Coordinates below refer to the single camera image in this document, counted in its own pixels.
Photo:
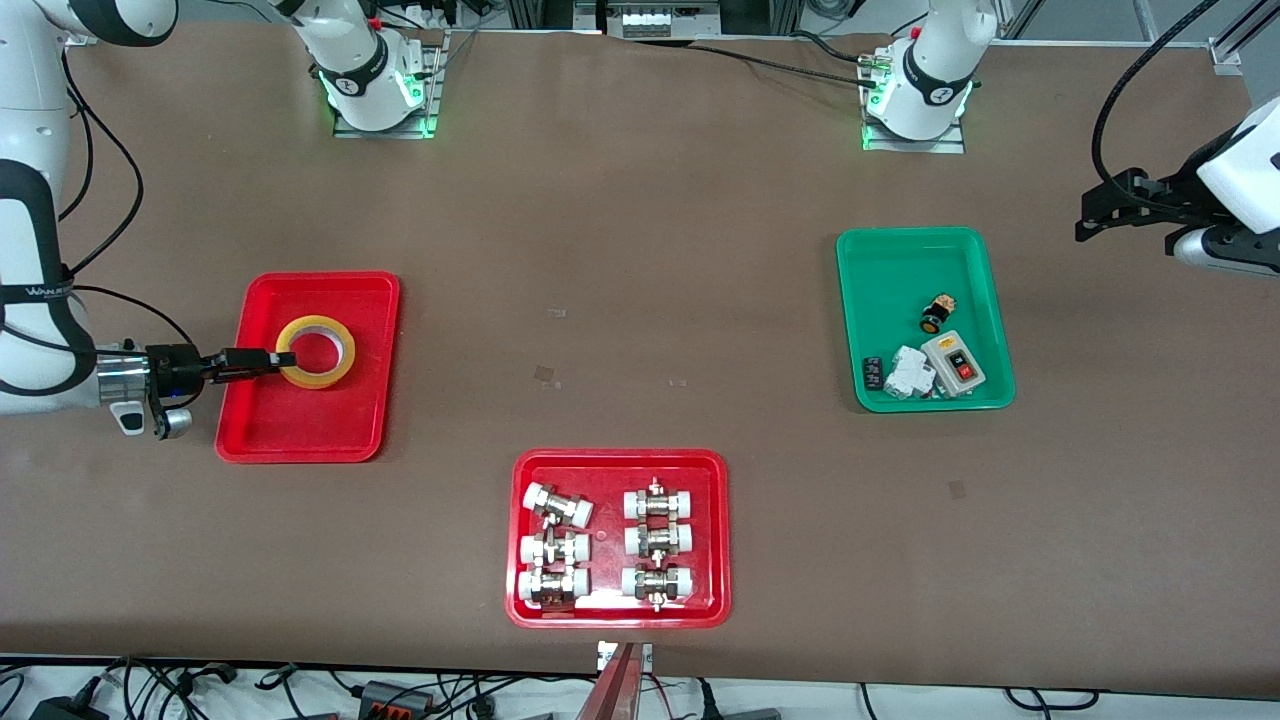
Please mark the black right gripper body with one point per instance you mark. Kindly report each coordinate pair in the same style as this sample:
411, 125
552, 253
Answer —
174, 361

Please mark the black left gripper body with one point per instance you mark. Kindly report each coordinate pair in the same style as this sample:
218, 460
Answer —
1172, 197

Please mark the yellow tape roll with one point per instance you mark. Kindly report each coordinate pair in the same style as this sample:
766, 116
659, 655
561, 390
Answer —
340, 365

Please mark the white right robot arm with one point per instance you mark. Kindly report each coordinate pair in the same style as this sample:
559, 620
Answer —
20, 100

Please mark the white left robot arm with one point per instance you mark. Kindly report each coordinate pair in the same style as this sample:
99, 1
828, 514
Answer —
930, 80

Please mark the red plastic tray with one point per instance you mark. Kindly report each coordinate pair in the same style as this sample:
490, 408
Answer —
300, 430
610, 470

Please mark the green plastic tray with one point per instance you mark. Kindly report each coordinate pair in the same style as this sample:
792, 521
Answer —
900, 270

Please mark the black yellow push button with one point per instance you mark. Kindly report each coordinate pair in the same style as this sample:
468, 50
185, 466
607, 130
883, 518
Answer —
936, 318

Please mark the white circuit breaker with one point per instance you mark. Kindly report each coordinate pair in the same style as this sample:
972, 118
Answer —
908, 375

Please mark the small black relay module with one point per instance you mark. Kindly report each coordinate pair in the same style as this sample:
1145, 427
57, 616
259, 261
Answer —
873, 372

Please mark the white-ended metal pipe fitting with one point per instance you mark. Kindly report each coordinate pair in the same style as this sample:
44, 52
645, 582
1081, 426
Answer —
657, 582
558, 505
658, 540
553, 584
660, 503
555, 549

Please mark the black power adapter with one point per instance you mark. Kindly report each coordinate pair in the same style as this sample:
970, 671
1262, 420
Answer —
65, 709

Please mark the grey orange power brick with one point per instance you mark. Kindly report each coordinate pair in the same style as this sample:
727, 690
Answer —
395, 697

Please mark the grey power strip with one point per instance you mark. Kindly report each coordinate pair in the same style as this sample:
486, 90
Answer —
668, 22

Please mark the red-lit aluminium bar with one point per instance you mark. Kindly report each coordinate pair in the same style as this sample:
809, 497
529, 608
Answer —
612, 695

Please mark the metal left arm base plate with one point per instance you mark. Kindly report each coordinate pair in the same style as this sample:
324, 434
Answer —
950, 146

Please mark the grey two-button switch box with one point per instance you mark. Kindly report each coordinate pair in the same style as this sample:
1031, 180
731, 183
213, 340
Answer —
955, 363

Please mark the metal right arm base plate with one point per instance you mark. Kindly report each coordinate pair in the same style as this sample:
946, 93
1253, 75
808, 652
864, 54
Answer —
436, 80

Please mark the silver metal bracket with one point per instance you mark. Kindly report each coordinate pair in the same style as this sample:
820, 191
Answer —
605, 655

